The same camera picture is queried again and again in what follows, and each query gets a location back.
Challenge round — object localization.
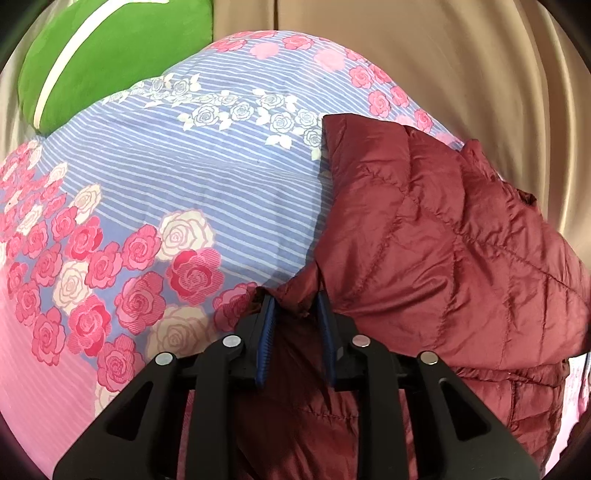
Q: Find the maroon puffer jacket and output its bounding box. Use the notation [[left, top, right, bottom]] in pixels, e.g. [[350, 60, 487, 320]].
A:
[[182, 113, 591, 480]]

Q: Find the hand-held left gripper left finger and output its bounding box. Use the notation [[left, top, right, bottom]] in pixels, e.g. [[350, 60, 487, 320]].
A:
[[53, 293, 280, 480]]

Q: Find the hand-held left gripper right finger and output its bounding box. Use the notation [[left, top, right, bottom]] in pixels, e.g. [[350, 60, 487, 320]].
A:
[[314, 292, 541, 480]]

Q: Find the floral pink blue blanket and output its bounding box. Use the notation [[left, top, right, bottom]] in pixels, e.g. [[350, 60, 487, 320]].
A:
[[0, 30, 589, 480]]

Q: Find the green pillow with white stripe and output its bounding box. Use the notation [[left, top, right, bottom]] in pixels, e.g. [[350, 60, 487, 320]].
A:
[[18, 0, 214, 137]]

